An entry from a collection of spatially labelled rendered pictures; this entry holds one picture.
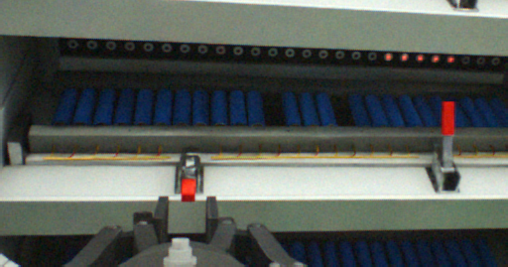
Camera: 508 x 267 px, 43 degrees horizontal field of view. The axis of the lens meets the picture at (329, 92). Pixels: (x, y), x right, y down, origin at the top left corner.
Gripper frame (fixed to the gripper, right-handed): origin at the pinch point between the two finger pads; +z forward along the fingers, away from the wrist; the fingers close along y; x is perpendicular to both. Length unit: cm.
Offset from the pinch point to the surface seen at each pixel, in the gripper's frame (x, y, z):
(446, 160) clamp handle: 2.3, 26.5, 17.4
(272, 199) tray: -1.6, 8.1, 16.5
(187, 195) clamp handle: 0.1, -0.1, 10.4
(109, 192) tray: -1.1, -7.4, 17.4
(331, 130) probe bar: 4.6, 15.0, 22.4
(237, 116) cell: 5.7, 4.9, 25.0
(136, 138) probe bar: 3.5, -5.4, 21.4
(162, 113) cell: 5.8, -3.1, 25.2
